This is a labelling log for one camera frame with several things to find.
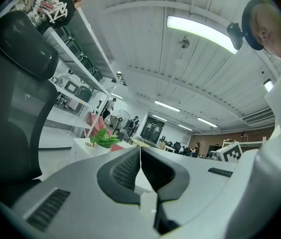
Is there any white appliance with black panel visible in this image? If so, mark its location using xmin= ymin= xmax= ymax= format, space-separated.
xmin=63 ymin=80 xmax=81 ymax=96

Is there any black standing fan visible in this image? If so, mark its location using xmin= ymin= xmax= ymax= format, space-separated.
xmin=110 ymin=109 xmax=131 ymax=136

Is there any grey chair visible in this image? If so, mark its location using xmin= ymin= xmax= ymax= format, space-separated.
xmin=118 ymin=128 xmax=133 ymax=144

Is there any row of black storage bins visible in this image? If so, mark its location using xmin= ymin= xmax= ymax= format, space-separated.
xmin=55 ymin=26 xmax=104 ymax=81

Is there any white metal shelving rack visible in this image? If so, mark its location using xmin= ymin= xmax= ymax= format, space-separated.
xmin=0 ymin=0 xmax=121 ymax=149

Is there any black head camera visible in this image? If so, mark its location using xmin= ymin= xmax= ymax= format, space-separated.
xmin=226 ymin=22 xmax=244 ymax=51

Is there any ceiling air vent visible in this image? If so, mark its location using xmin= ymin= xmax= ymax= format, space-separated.
xmin=242 ymin=108 xmax=275 ymax=124

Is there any black double door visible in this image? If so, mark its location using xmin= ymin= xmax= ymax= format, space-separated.
xmin=140 ymin=116 xmax=165 ymax=146

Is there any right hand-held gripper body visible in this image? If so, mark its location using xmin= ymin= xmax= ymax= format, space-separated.
xmin=216 ymin=141 xmax=244 ymax=163

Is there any black office chair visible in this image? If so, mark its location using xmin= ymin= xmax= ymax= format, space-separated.
xmin=0 ymin=10 xmax=60 ymax=209

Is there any black stair railing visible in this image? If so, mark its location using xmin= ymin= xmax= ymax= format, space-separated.
xmin=115 ymin=71 xmax=128 ymax=86

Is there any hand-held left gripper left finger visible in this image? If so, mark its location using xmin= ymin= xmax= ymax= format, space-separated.
xmin=10 ymin=147 xmax=160 ymax=239

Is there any round wooden table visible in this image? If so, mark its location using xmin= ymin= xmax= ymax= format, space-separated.
xmin=130 ymin=137 xmax=151 ymax=148

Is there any round metal ceiling fixture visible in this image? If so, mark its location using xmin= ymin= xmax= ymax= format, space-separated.
xmin=178 ymin=35 xmax=191 ymax=49

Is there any green plant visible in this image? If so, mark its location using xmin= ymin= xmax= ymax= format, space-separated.
xmin=89 ymin=128 xmax=122 ymax=149

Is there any black head strap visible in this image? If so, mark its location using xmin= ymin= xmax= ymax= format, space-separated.
xmin=241 ymin=0 xmax=266 ymax=51

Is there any red hardcover book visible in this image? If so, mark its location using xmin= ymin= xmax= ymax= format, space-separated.
xmin=109 ymin=144 xmax=127 ymax=154

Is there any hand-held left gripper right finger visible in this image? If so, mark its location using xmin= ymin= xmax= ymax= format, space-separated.
xmin=141 ymin=147 xmax=238 ymax=236

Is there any person's head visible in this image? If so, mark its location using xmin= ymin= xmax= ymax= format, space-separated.
xmin=241 ymin=0 xmax=281 ymax=63

